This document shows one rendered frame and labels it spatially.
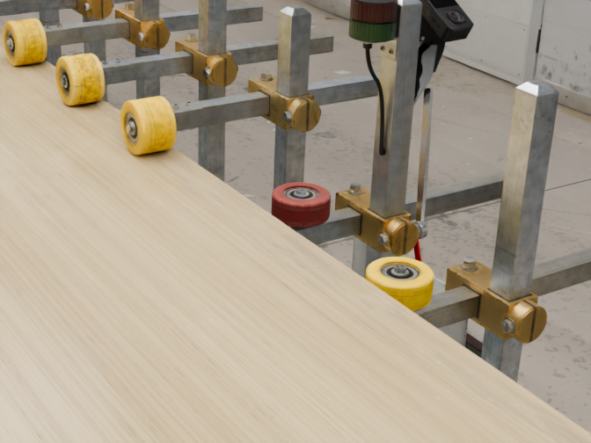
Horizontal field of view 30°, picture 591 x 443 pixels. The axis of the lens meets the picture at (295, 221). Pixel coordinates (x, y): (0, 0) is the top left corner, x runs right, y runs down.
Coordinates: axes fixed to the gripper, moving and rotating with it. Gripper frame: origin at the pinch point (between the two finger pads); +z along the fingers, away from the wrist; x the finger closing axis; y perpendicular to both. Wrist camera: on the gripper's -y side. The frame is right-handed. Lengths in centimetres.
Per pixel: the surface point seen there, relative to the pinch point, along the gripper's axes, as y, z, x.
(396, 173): -7.4, 7.2, 8.2
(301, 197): -2.5, 10.2, 20.2
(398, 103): -7.4, -2.9, 8.7
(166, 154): 20.9, 10.6, 28.5
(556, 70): 210, 87, -257
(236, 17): 72, 6, -13
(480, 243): 113, 101, -129
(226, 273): -16.5, 10.5, 39.8
